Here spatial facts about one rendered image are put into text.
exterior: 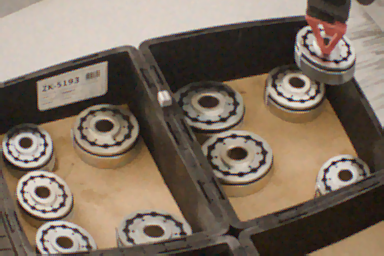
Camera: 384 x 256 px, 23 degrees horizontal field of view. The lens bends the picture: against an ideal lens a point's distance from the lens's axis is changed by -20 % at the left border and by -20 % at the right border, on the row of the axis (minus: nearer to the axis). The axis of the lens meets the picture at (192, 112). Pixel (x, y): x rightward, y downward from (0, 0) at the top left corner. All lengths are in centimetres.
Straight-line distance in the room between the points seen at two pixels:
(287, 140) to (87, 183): 31
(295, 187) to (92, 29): 65
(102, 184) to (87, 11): 62
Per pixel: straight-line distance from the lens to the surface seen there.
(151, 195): 154
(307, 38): 151
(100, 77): 163
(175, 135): 148
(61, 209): 147
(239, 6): 211
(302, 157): 161
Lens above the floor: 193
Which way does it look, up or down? 41 degrees down
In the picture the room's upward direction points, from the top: 2 degrees clockwise
